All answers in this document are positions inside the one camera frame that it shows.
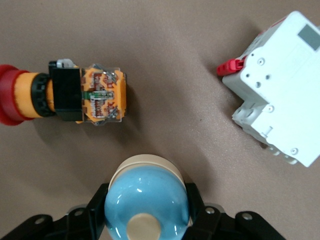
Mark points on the orange emergency stop button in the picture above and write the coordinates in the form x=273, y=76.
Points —
x=100, y=97

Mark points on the white circuit breaker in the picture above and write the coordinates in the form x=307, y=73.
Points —
x=280, y=95

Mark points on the blue push button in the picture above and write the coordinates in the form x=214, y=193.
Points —
x=145, y=192

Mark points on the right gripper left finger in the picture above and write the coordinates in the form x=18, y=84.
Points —
x=50, y=230

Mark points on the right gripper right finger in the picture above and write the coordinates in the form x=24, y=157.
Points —
x=225, y=227

